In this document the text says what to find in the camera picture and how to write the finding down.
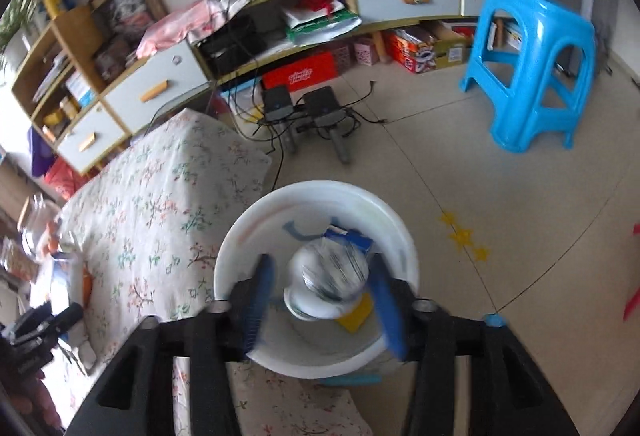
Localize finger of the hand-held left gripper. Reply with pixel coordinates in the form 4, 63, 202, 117
50, 302, 85, 333

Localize brown cardboard box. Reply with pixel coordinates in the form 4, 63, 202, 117
434, 23, 482, 67

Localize red cardboard box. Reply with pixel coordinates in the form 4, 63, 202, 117
261, 52, 337, 91

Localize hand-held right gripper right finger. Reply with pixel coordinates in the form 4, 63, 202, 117
369, 255, 581, 436

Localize teal plastic scrap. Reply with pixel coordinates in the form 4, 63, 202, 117
282, 221, 321, 243

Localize black media player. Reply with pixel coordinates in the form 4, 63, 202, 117
200, 13, 269, 74

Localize blue snack wrapper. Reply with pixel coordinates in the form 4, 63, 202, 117
324, 226, 375, 257

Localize blue plastic stool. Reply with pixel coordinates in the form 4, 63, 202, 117
460, 0, 597, 153

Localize black speaker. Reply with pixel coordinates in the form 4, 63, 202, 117
304, 86, 347, 127
263, 86, 296, 123

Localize framed cat picture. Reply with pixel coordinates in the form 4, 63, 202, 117
90, 0, 168, 44

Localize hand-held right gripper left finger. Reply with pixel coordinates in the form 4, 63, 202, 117
65, 253, 277, 436

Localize teal plastic strip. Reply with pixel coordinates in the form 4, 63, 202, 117
320, 373, 384, 387

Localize long wooden cabinet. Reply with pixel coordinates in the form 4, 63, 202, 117
11, 0, 501, 177

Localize white plastic cup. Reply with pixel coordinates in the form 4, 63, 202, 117
283, 238, 371, 321

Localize printed cardboard box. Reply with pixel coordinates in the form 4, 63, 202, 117
384, 28, 442, 74

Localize floral tablecloth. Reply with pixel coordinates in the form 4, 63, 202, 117
57, 108, 373, 436

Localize person's left hand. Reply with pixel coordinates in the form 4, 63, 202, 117
0, 366, 62, 429

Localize grey cabinet drawer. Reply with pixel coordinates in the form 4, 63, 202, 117
356, 0, 462, 24
56, 103, 129, 175
102, 43, 211, 127

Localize white green plastic bag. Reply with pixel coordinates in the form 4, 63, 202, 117
282, 0, 362, 47

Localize black cables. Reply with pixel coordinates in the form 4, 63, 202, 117
220, 80, 392, 157

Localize red plastic object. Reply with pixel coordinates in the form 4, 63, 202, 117
622, 223, 640, 321

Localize yellow flat packet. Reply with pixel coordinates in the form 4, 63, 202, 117
337, 293, 374, 332

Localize white plastic basin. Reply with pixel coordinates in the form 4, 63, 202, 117
214, 181, 420, 379

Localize green potted plant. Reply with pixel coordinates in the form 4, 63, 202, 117
0, 0, 52, 61

